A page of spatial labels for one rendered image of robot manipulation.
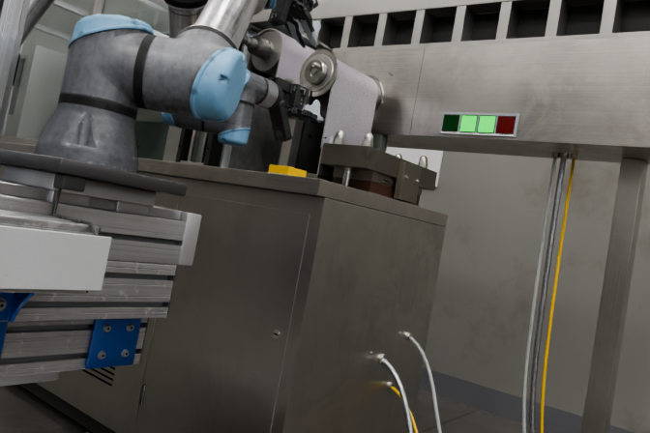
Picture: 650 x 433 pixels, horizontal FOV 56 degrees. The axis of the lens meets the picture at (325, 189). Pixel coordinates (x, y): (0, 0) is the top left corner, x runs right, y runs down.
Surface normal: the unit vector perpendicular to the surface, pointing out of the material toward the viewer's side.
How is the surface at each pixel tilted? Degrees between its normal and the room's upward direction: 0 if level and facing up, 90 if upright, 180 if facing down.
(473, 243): 90
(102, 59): 92
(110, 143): 72
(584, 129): 90
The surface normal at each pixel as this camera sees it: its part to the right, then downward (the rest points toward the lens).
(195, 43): 0.15, -0.74
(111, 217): 0.81, 0.11
